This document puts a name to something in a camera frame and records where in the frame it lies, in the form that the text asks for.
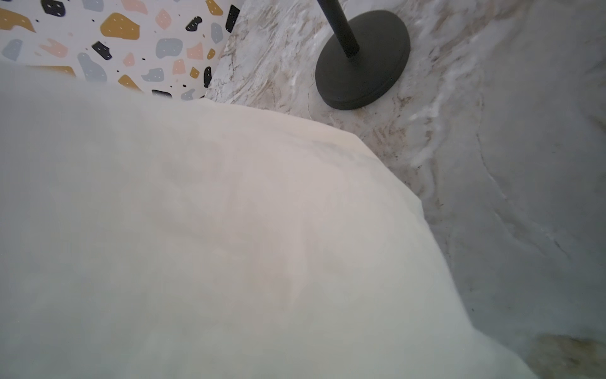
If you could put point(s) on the white plastic bag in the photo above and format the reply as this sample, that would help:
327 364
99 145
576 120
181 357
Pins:
143 237

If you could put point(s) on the black microphone stand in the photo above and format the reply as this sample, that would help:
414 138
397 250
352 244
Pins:
363 59

